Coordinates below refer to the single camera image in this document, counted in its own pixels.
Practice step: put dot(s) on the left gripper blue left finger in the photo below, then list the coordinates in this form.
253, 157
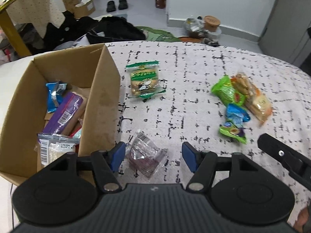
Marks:
104, 165

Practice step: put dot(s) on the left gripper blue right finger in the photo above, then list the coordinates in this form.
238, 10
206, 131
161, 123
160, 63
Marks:
202, 165

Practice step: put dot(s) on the white rice cake packet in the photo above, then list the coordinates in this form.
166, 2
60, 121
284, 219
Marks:
53, 146

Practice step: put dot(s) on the clear purple snack packet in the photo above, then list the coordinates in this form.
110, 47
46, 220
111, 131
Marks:
144, 155

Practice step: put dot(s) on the red white snack packet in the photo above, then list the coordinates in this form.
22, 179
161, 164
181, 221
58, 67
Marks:
77, 131

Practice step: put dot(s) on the blue green snack packet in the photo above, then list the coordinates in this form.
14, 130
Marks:
233, 127

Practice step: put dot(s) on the purple long snack package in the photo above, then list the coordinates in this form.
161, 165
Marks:
67, 114

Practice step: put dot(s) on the orange biscuit packet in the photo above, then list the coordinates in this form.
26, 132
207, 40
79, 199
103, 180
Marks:
256, 102

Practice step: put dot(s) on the light green snack packet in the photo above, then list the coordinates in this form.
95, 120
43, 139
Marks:
225, 91

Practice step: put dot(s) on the brown cardboard box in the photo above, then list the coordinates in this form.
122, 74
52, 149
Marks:
89, 71

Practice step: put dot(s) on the green white cracker packet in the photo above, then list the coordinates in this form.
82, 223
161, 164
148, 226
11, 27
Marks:
144, 79

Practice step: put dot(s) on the sneaker on floor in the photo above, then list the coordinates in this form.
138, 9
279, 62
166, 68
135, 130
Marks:
213, 42

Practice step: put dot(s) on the grey wardrobe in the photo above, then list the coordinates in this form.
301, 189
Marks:
287, 32

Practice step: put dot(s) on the green floor mat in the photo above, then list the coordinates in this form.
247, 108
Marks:
155, 35

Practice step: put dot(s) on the black clothes pile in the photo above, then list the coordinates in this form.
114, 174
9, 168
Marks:
107, 30

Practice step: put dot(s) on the grey plastic bag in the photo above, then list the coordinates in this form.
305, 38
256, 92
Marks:
194, 27

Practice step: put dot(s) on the brown lidded jar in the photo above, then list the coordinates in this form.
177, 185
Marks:
211, 23

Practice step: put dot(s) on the left black slipper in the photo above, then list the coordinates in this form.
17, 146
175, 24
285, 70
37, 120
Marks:
111, 7

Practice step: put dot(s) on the black slipper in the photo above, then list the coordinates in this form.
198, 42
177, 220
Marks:
111, 7
123, 5

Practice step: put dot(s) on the small open cardboard box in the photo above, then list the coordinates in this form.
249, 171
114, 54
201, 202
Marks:
84, 8

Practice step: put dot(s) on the right black slipper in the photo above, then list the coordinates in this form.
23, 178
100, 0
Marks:
123, 5

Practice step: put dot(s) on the cream dotted tablecloth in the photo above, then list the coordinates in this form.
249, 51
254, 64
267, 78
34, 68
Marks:
37, 12

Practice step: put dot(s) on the yellow wooden table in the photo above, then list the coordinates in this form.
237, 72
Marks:
11, 32

